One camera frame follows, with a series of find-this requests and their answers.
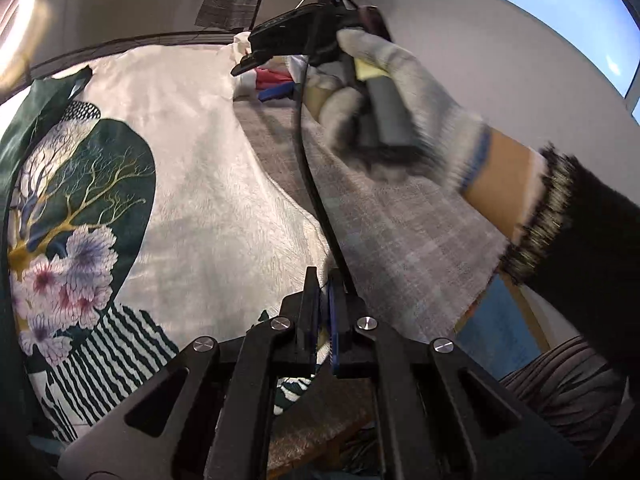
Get red folded clothes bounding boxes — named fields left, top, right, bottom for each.
left=255, top=65, right=296, bottom=92

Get black cord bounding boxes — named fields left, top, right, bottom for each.
left=294, top=62, right=353, bottom=281

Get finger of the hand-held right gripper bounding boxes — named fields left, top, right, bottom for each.
left=231, top=50, right=273, bottom=79
left=257, top=85, right=294, bottom=104

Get white floral printed blanket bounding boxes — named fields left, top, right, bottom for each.
left=0, top=42, right=333, bottom=443

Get blue panel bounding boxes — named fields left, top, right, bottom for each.
left=454, top=275, right=547, bottom=382

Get window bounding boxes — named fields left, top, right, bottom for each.
left=499, top=0, right=640, bottom=126

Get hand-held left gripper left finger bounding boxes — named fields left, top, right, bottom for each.
left=59, top=266, right=321, bottom=480

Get white crumpled cloth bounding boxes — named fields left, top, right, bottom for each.
left=232, top=31, right=257, bottom=61

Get person's right hand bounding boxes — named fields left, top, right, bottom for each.
left=302, top=27, right=490, bottom=196

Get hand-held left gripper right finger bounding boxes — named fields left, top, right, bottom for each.
left=326, top=269, right=587, bottom=480

